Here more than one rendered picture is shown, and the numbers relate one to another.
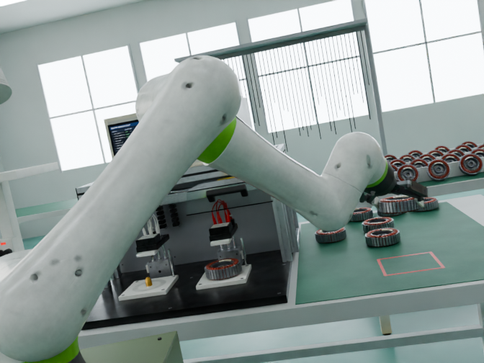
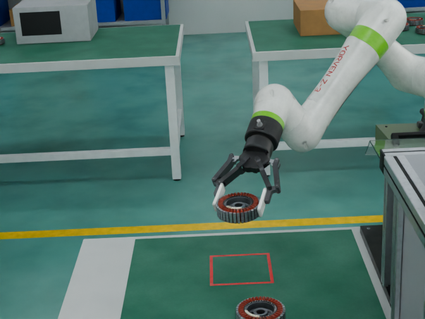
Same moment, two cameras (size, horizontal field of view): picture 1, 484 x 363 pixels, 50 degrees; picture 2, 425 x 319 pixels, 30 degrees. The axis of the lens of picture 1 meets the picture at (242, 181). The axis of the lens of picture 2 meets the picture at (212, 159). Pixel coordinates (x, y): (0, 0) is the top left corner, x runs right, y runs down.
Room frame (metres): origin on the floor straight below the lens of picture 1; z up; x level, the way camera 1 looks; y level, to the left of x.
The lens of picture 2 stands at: (3.20, -0.73, 1.74)
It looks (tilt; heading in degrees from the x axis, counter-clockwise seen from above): 21 degrees down; 172
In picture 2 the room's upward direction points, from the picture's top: 3 degrees counter-clockwise
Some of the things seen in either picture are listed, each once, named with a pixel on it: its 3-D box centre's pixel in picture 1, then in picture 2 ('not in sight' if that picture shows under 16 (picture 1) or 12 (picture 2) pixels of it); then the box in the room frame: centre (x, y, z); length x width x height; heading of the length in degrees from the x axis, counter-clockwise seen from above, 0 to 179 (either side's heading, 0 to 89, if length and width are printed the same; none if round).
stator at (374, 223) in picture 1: (378, 225); not in sight; (1.85, -0.46, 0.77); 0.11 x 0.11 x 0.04
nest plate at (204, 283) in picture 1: (225, 276); not in sight; (1.54, 0.11, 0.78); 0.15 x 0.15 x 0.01; 81
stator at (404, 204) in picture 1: (399, 204); (238, 207); (1.42, -0.42, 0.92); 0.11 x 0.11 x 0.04
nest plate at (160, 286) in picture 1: (149, 287); not in sight; (1.58, 0.34, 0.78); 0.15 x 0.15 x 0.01; 81
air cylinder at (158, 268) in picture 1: (160, 266); not in sight; (1.72, 0.32, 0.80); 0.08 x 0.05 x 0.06; 81
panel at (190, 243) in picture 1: (195, 220); not in sight; (1.81, 0.19, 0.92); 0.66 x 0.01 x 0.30; 81
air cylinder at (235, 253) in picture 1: (230, 256); not in sight; (1.69, 0.08, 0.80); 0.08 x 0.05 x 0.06; 81
